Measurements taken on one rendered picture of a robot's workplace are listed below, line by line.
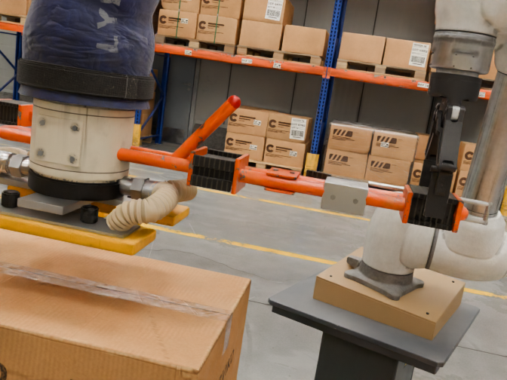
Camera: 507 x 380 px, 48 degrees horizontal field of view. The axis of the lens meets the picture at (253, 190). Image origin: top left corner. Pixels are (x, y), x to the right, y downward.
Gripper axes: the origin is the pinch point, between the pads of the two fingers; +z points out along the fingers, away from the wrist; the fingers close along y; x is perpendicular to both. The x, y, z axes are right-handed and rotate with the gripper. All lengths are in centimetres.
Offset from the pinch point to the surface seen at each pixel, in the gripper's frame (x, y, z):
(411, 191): -3.6, 4.3, -1.7
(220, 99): -256, -844, 34
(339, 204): -14.1, 3.9, 2.4
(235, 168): -31.2, 5.2, -0.7
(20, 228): -62, 16, 13
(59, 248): -70, -12, 26
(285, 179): -23.2, 3.7, -0.1
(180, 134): -317, -838, 103
